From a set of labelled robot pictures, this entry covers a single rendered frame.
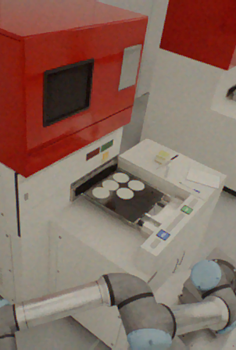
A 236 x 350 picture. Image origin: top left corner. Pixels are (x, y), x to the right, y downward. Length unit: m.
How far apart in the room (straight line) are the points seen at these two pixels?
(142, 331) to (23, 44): 0.98
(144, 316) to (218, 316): 0.35
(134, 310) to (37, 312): 0.27
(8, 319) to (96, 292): 0.25
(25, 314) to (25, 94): 0.76
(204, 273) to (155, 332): 0.42
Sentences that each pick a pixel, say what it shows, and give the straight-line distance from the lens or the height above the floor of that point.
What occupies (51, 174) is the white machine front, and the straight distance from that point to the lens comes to 1.73.
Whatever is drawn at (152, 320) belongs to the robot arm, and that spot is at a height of 1.30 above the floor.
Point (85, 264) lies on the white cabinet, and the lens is 1.91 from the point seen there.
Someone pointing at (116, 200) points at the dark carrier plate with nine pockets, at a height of 0.90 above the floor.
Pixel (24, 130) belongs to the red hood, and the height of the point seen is 1.46.
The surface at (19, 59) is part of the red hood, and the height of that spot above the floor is 1.73.
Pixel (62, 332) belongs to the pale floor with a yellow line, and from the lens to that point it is 2.45.
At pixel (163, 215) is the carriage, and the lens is 1.96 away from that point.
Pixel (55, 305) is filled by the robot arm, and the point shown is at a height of 1.28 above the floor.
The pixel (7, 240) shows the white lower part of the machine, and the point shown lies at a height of 0.72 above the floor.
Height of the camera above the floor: 2.15
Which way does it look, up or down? 37 degrees down
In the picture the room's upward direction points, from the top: 10 degrees clockwise
